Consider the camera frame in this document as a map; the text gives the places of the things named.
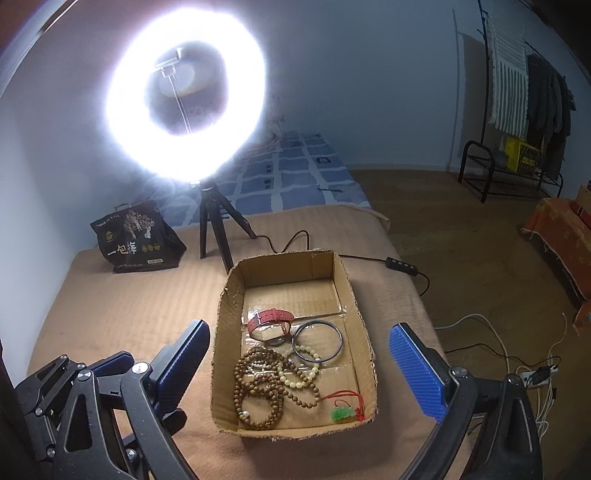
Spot folded floral quilt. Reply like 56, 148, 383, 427
265, 95, 289, 139

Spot blue bangle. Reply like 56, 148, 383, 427
291, 319, 345, 365

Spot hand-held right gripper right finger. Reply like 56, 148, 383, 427
389, 322, 549, 480

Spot cardboard box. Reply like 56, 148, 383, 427
210, 249, 378, 437

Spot dark hanging clothes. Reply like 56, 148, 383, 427
526, 53, 578, 181

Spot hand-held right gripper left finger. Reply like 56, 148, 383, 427
51, 320, 212, 480

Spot power strip with white cables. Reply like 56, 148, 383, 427
434, 314, 568, 444

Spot black printed snack bag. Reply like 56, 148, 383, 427
90, 200, 188, 274

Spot yellow crate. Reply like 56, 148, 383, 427
501, 136, 543, 175

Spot wooden bead bracelet turquoise bead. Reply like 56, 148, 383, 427
233, 346, 289, 431

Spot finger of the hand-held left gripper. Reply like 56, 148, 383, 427
88, 352, 136, 376
16, 354, 79, 416

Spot black clothes rack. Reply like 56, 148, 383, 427
458, 0, 578, 204

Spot red watch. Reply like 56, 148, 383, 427
242, 307, 296, 349

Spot orange cloth covered furniture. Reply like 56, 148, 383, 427
521, 185, 591, 337

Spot green jade pendant red cord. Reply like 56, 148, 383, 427
322, 390, 369, 423

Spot black cable with controller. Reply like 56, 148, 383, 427
254, 230, 431, 297

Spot ring light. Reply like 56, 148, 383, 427
104, 7, 271, 185

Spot cream bead bracelet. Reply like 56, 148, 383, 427
249, 344, 324, 388

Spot black tripod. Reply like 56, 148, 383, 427
189, 182, 259, 273

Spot long wooden bead string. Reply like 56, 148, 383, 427
252, 348, 321, 409

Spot striped grey white cloth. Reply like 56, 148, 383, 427
485, 11, 529, 139

